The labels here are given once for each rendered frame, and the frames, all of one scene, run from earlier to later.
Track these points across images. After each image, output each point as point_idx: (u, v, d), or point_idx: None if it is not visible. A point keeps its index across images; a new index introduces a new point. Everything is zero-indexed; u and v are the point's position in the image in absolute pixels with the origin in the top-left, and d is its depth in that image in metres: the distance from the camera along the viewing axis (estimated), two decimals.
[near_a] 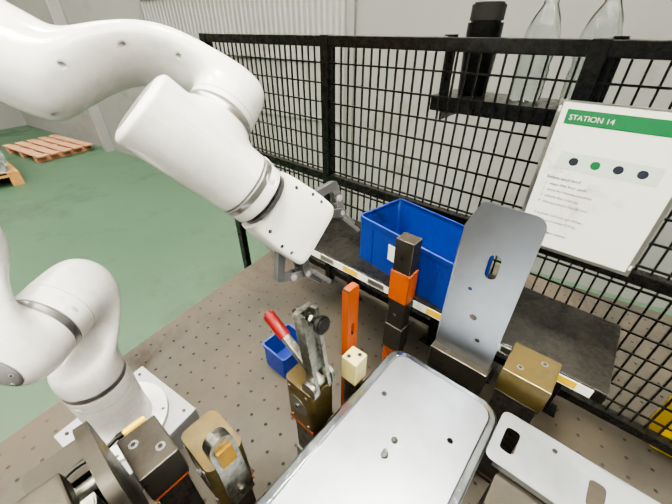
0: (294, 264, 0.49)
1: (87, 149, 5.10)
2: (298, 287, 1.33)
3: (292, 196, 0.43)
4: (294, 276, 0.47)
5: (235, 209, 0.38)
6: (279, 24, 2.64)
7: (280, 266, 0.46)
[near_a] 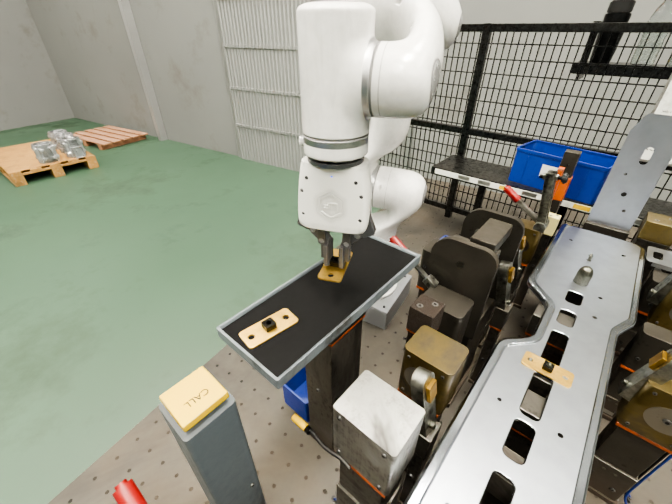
0: (350, 237, 0.49)
1: (142, 139, 5.48)
2: (426, 221, 1.72)
3: None
4: None
5: None
6: None
7: (369, 218, 0.48)
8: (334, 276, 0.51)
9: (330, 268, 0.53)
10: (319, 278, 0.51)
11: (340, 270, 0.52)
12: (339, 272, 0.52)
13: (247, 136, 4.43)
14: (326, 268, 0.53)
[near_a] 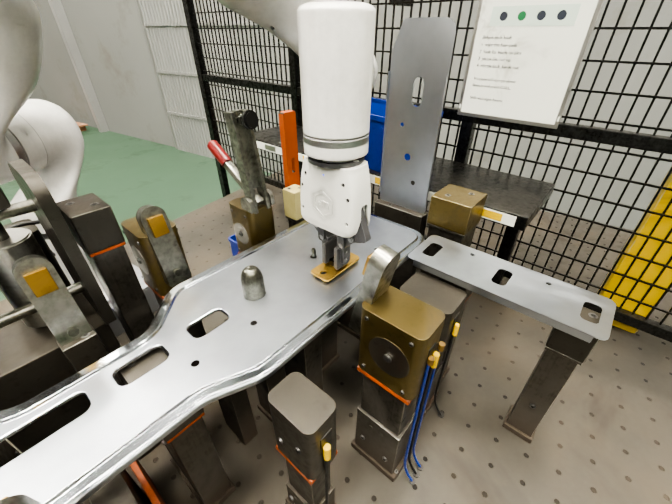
0: (344, 240, 0.48)
1: (82, 130, 5.14)
2: None
3: None
4: (357, 233, 0.49)
5: (369, 133, 0.42)
6: None
7: (365, 224, 0.46)
8: (325, 274, 0.51)
9: (327, 266, 0.53)
10: (311, 272, 0.52)
11: (335, 271, 0.52)
12: (333, 272, 0.52)
13: (180, 125, 4.09)
14: (324, 265, 0.53)
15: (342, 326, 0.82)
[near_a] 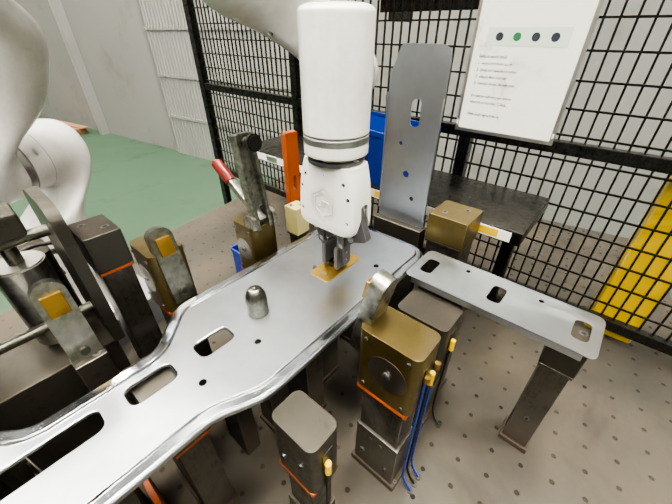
0: (344, 240, 0.48)
1: (83, 132, 5.16)
2: None
3: None
4: (357, 233, 0.49)
5: (369, 133, 0.41)
6: None
7: (365, 224, 0.46)
8: (325, 275, 0.51)
9: (327, 267, 0.53)
10: (311, 273, 0.52)
11: (335, 272, 0.52)
12: (333, 273, 0.52)
13: (181, 128, 4.11)
14: (324, 266, 0.53)
15: (342, 336, 0.84)
